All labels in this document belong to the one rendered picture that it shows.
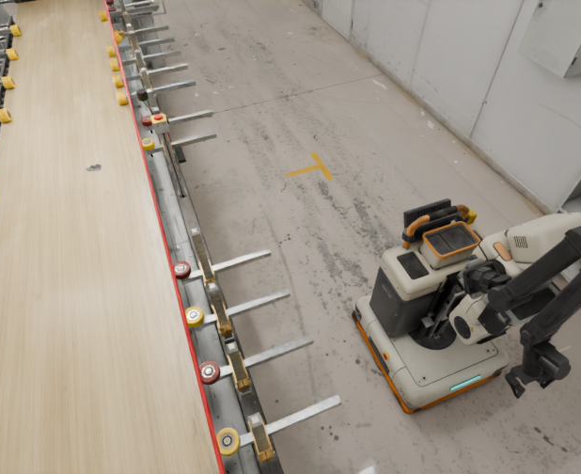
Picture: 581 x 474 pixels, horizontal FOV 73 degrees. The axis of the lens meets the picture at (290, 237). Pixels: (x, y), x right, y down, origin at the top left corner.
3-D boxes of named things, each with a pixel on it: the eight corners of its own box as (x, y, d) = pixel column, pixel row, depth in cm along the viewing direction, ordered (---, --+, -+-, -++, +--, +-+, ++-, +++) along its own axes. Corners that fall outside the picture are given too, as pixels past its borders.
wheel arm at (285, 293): (288, 292, 177) (288, 287, 174) (290, 298, 175) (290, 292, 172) (193, 325, 167) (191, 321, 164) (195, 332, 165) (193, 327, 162)
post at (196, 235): (217, 291, 193) (197, 226, 156) (219, 296, 191) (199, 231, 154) (210, 293, 192) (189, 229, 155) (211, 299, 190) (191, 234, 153)
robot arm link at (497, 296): (606, 206, 91) (573, 218, 89) (652, 255, 85) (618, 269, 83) (508, 284, 130) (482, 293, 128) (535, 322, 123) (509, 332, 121)
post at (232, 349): (249, 390, 166) (235, 339, 129) (252, 398, 164) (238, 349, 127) (242, 393, 165) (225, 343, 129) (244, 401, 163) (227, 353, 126)
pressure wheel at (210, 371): (211, 397, 148) (205, 386, 139) (198, 381, 152) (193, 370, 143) (227, 382, 151) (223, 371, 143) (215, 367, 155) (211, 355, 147)
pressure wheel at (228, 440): (232, 466, 133) (227, 459, 124) (215, 451, 136) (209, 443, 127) (247, 446, 137) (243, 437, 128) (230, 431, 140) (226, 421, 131)
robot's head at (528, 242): (501, 229, 134) (538, 228, 119) (549, 212, 138) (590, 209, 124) (510, 269, 135) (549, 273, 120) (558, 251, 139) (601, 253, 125)
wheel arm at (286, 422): (337, 397, 147) (337, 393, 143) (340, 405, 145) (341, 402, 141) (224, 445, 137) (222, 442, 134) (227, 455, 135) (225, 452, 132)
